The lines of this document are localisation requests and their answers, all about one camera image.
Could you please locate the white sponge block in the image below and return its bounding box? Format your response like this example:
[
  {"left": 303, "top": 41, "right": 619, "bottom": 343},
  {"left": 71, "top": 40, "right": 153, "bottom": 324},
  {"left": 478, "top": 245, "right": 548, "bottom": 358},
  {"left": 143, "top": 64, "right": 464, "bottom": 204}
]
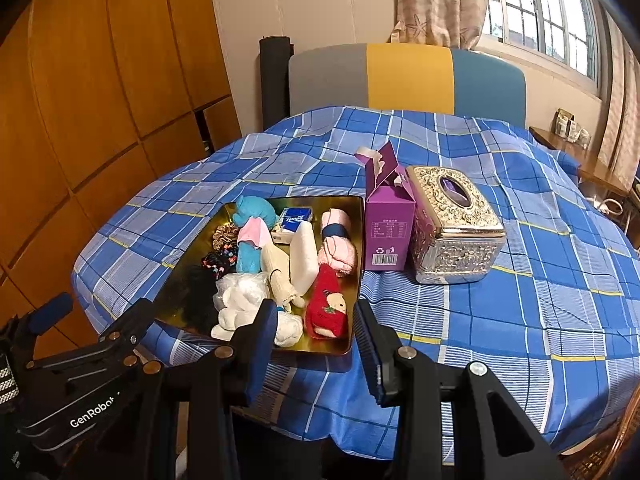
[{"left": 290, "top": 221, "right": 321, "bottom": 295}]

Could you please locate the black white striped strap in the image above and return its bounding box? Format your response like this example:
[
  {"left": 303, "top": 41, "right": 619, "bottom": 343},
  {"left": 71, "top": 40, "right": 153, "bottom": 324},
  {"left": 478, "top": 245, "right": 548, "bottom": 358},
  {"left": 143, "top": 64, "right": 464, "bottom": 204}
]
[{"left": 0, "top": 351, "right": 20, "bottom": 407}]

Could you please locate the white tubular frame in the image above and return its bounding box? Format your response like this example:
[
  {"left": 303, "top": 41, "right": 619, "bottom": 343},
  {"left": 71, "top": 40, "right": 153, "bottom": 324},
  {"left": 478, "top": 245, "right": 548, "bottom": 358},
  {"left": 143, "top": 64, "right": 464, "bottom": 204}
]
[{"left": 587, "top": 195, "right": 628, "bottom": 218}]

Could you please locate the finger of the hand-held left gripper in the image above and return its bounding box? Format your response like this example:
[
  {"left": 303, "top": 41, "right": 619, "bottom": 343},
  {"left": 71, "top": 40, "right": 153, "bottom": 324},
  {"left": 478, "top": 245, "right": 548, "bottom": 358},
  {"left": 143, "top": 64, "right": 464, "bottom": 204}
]
[
  {"left": 97, "top": 299, "right": 153, "bottom": 361},
  {"left": 10, "top": 293, "right": 75, "bottom": 366}
]

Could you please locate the barred window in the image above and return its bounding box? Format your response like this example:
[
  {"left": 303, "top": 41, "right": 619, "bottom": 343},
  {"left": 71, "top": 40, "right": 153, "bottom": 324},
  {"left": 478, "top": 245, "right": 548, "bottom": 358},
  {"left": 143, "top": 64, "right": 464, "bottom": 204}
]
[{"left": 475, "top": 0, "right": 606, "bottom": 96}]

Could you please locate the wooden wardrobe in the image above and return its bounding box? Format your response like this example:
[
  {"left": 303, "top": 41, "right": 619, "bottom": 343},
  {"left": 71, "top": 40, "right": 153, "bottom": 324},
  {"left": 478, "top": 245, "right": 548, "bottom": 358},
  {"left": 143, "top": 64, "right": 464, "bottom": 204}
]
[{"left": 0, "top": 0, "right": 243, "bottom": 361}]

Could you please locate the beige mesh cloth roll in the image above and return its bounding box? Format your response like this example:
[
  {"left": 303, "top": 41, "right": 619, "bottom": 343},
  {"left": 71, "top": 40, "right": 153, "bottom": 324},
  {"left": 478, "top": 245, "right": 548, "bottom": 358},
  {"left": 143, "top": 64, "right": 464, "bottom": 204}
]
[{"left": 260, "top": 245, "right": 306, "bottom": 311}]

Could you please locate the silver embossed tissue box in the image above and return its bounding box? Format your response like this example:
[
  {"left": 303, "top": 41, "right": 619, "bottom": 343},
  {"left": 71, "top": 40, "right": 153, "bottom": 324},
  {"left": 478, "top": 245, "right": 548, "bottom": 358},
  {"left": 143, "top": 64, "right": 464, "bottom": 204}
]
[{"left": 406, "top": 165, "right": 506, "bottom": 286}]

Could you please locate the clear bag of cotton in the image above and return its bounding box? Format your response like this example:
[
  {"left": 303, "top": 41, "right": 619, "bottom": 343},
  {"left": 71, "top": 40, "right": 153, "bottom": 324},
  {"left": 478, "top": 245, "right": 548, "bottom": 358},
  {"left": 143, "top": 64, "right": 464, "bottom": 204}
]
[{"left": 214, "top": 272, "right": 271, "bottom": 311}]

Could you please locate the brown satin scrunchie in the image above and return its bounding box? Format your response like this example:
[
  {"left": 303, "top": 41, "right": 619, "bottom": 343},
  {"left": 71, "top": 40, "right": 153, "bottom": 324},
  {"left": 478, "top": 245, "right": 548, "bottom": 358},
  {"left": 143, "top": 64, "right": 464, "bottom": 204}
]
[{"left": 212, "top": 225, "right": 241, "bottom": 251}]

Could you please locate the wooden desk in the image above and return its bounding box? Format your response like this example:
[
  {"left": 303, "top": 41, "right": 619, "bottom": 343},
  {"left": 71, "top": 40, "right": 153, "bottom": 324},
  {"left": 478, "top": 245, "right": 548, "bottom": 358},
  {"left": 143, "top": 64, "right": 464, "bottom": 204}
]
[{"left": 529, "top": 126, "right": 633, "bottom": 198}]

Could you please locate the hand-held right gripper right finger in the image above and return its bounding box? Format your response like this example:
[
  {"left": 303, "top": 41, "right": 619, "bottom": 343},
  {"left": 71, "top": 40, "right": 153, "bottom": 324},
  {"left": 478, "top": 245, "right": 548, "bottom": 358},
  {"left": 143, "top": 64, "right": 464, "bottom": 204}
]
[{"left": 353, "top": 299, "right": 570, "bottom": 480}]

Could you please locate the blue white tissue packet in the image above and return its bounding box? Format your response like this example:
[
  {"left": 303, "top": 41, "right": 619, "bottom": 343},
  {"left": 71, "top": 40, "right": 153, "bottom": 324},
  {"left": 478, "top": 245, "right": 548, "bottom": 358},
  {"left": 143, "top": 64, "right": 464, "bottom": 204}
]
[{"left": 271, "top": 207, "right": 315, "bottom": 245}]

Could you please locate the grey yellow blue headboard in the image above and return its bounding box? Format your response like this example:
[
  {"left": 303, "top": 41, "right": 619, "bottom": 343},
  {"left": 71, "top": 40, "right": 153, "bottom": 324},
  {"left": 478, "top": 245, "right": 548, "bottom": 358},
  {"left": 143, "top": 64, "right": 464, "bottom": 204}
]
[{"left": 288, "top": 42, "right": 527, "bottom": 126}]

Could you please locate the clear desk organizer box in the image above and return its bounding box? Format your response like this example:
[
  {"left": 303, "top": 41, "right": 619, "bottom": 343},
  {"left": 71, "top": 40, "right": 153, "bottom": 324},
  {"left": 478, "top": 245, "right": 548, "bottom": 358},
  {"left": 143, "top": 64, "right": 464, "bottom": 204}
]
[{"left": 554, "top": 108, "right": 592, "bottom": 147}]

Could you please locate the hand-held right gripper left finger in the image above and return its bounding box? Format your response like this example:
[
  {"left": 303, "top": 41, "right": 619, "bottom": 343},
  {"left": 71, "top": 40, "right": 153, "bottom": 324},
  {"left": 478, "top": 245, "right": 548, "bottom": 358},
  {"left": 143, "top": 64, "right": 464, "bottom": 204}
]
[{"left": 107, "top": 300, "right": 279, "bottom": 480}]

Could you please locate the gold metal tray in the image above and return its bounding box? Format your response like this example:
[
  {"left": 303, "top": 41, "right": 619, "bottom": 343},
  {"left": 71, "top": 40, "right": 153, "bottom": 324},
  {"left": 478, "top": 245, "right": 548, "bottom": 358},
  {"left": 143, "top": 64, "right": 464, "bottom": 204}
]
[{"left": 152, "top": 195, "right": 365, "bottom": 358}]

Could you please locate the red knit sock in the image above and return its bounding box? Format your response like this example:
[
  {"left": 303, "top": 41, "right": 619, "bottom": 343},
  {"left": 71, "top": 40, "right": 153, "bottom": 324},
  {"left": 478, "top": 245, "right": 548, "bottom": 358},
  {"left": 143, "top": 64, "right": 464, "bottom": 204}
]
[{"left": 305, "top": 264, "right": 351, "bottom": 341}]

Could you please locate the rattan chair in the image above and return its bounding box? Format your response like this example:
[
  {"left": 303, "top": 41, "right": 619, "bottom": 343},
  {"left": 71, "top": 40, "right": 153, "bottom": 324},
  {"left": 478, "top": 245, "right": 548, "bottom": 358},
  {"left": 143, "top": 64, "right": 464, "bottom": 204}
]
[{"left": 565, "top": 395, "right": 640, "bottom": 480}]

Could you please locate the beige patterned curtain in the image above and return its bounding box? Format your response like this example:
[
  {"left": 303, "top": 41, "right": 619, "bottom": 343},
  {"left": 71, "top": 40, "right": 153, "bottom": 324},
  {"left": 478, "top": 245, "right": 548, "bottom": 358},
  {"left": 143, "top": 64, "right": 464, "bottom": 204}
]
[
  {"left": 597, "top": 10, "right": 640, "bottom": 191},
  {"left": 390, "top": 0, "right": 491, "bottom": 51}
]

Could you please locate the white sock blue band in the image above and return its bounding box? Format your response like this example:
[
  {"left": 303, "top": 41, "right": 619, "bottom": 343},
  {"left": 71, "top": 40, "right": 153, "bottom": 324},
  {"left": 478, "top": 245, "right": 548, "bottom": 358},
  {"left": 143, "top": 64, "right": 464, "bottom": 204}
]
[{"left": 210, "top": 302, "right": 305, "bottom": 348}]

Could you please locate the purple carton box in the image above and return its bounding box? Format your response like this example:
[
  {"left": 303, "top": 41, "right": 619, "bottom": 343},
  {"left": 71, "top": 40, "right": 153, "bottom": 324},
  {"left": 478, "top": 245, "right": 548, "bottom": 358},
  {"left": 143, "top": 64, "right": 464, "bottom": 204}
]
[{"left": 355, "top": 141, "right": 417, "bottom": 272}]

